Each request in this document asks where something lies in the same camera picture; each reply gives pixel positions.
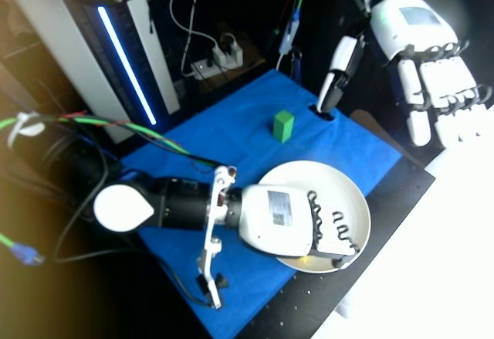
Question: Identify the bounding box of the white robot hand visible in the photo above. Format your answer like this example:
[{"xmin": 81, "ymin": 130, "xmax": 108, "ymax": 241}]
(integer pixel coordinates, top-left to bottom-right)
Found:
[
  {"xmin": 316, "ymin": 0, "xmax": 494, "ymax": 150},
  {"xmin": 235, "ymin": 184, "xmax": 363, "ymax": 270}
]

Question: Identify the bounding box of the green block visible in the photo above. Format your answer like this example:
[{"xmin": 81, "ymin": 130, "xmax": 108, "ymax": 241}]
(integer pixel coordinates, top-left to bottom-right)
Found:
[{"xmin": 272, "ymin": 109, "xmax": 296, "ymax": 144}]

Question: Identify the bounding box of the white round plate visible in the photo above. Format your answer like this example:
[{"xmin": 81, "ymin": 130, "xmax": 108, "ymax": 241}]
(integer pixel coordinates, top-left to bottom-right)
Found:
[{"xmin": 256, "ymin": 160, "xmax": 372, "ymax": 274}]

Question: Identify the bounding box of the blue cloth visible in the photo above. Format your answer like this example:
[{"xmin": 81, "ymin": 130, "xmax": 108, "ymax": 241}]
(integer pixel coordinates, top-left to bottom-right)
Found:
[{"xmin": 119, "ymin": 69, "xmax": 402, "ymax": 339}]

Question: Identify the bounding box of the blue and white connector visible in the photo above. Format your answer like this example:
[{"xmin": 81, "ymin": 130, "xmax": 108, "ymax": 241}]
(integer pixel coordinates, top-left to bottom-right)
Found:
[{"xmin": 277, "ymin": 8, "xmax": 303, "ymax": 57}]

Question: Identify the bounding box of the white power strip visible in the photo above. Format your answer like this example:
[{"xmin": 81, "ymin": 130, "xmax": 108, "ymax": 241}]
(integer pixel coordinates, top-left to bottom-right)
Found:
[{"xmin": 191, "ymin": 33, "xmax": 245, "ymax": 80}]

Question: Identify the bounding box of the blue plug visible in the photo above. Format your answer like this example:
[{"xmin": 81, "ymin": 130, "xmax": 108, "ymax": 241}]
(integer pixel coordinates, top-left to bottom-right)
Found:
[{"xmin": 10, "ymin": 241, "xmax": 46, "ymax": 267}]

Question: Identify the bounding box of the white tower with blue light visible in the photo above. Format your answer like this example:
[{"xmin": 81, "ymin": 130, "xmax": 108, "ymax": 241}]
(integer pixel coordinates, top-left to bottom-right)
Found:
[{"xmin": 0, "ymin": 0, "xmax": 181, "ymax": 137}]

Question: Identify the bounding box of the white cable tie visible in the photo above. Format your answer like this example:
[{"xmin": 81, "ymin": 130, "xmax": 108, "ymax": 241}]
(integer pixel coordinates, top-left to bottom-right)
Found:
[{"xmin": 6, "ymin": 111, "xmax": 46, "ymax": 147}]

